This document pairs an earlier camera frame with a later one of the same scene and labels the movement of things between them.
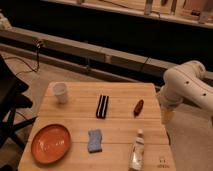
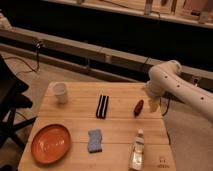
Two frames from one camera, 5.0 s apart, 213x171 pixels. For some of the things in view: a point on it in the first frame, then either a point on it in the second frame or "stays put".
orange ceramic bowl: (50, 143) stays put
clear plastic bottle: (136, 157) stays put
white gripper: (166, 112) → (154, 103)
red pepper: (138, 108) stays put
